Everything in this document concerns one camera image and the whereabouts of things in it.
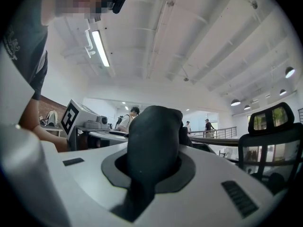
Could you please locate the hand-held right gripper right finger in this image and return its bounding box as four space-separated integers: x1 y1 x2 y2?
134 146 283 227

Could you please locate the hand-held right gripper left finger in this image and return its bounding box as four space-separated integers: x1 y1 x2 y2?
40 140 143 227

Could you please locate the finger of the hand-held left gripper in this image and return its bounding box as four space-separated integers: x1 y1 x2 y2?
89 129 130 143

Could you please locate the person's left forearm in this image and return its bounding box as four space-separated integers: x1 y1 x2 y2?
18 112 69 153

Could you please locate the long ceiling tube light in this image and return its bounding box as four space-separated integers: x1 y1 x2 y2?
91 29 111 68

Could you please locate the black straight metal railing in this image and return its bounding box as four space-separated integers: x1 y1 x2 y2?
200 126 238 140

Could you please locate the person's head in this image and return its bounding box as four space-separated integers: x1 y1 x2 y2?
41 0 113 26

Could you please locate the black head-worn camera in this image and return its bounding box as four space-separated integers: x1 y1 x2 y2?
110 0 128 15

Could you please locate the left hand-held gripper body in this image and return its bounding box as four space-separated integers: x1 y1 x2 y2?
59 99 111 151

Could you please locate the person's black t-shirt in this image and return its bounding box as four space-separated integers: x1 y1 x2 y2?
0 15 49 102

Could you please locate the beige bag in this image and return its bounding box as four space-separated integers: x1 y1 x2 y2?
45 109 59 127

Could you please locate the black mesh office chair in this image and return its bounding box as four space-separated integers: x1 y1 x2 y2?
238 102 303 196

